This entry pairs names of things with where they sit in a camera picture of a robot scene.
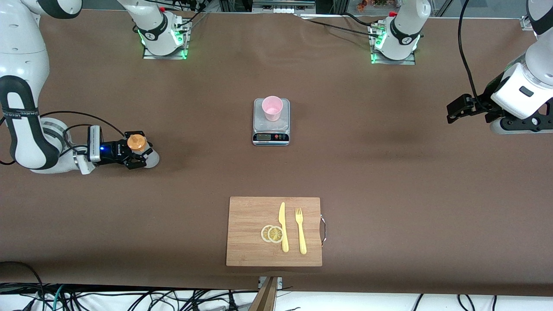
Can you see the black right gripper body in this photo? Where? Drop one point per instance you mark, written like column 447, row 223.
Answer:
column 115, row 150

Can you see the pink plastic cup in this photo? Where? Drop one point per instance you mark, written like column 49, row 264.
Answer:
column 272, row 113

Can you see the yellow plastic knife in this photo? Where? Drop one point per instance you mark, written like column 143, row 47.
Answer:
column 285, row 242

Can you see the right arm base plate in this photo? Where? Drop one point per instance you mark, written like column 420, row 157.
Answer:
column 166, row 57

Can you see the orange background object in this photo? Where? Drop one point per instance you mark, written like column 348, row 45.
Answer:
column 362, row 5

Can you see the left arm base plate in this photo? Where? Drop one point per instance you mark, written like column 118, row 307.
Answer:
column 408, row 62

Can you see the grey power strip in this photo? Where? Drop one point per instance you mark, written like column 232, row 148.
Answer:
column 283, row 8

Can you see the wooden post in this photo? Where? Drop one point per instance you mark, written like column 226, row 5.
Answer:
column 265, row 298

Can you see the silver digital kitchen scale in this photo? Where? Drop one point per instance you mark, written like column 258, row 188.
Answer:
column 259, row 126

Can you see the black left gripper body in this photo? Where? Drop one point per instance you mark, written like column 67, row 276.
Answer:
column 483, row 105

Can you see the wooden cutting board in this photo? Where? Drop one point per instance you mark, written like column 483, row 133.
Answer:
column 250, row 216

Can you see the aluminium frame profile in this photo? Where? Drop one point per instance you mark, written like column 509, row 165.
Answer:
column 526, row 22

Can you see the translucent sauce bottle orange cap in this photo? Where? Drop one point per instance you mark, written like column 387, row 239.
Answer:
column 137, row 142

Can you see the metal table bracket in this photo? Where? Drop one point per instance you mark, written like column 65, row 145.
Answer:
column 280, row 283

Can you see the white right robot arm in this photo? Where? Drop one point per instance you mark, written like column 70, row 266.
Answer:
column 21, row 52

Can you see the lemon slice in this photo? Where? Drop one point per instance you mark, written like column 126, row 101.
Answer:
column 275, row 234
column 264, row 233

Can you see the yellow plastic fork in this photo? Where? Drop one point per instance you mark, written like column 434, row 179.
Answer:
column 302, row 242

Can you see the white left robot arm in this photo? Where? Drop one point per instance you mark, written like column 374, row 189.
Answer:
column 540, row 56

